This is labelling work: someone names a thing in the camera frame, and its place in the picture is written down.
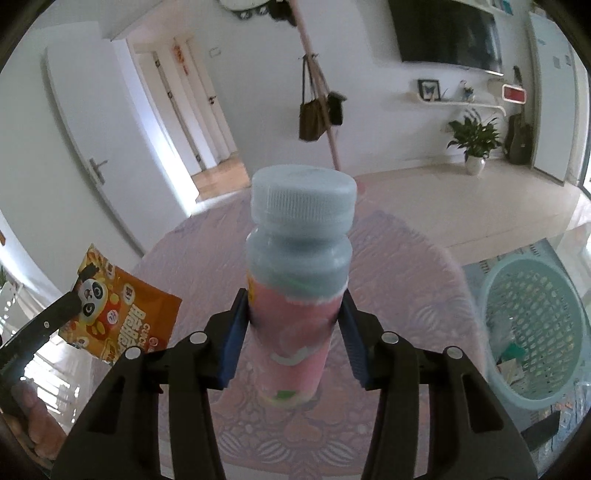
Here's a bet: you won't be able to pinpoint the orange snack bag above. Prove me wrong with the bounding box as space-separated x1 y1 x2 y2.
59 245 181 364

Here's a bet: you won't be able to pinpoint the pink yogurt bottle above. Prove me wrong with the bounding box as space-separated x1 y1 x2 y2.
245 165 358 408

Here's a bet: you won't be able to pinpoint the person's left hand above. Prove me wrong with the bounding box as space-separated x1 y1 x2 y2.
5 381 67 462

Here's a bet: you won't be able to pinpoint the light blue laundry basket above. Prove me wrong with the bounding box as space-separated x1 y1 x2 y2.
478 255 586 410

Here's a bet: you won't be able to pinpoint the white interior door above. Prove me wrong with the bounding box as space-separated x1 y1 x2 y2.
46 40 190 253

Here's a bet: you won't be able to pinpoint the black guitar case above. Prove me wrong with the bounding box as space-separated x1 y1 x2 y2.
503 113 533 165

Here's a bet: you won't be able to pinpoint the potted green plant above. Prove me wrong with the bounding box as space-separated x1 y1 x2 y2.
447 109 502 176

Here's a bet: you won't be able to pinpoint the brown hanging bag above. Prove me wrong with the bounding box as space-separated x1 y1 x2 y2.
298 55 329 142

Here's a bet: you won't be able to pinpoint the black hanging bag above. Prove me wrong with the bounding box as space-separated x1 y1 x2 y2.
327 91 348 126

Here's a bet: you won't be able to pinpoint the white tall cabinet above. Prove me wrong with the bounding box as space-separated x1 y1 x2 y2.
529 13 577 183

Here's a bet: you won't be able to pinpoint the pink coat stand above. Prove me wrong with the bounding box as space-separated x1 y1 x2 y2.
288 0 342 171

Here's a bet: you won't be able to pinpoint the white curved wall shelf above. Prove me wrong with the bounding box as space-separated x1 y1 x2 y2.
405 92 507 117

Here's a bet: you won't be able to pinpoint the red white wall cube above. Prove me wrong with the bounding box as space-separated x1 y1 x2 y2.
501 84 528 105

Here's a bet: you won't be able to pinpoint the black picture frame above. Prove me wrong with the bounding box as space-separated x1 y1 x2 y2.
418 79 441 102

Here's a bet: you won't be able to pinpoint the wall-mounted black television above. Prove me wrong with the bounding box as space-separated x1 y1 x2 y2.
389 0 503 76

